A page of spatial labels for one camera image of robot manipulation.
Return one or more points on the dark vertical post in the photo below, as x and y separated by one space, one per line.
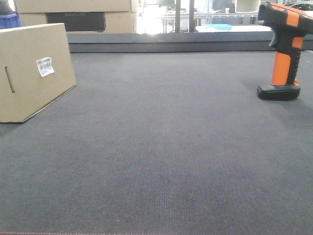
177 16

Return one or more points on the lower cardboard box black print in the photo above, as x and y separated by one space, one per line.
116 22

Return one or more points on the white background table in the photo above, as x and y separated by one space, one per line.
239 28

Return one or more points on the white barcode label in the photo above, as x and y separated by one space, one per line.
44 66

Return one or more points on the blue flat tray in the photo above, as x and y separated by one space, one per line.
218 27

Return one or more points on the blue plastic crate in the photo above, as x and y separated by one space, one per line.
10 21

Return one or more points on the brown cardboard package box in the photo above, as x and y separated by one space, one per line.
23 92

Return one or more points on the orange black barcode scanner gun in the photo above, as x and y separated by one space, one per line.
289 26

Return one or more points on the dark raised table edge rail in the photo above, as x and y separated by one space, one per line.
170 42

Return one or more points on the upper stacked cardboard box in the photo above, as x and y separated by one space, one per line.
51 6

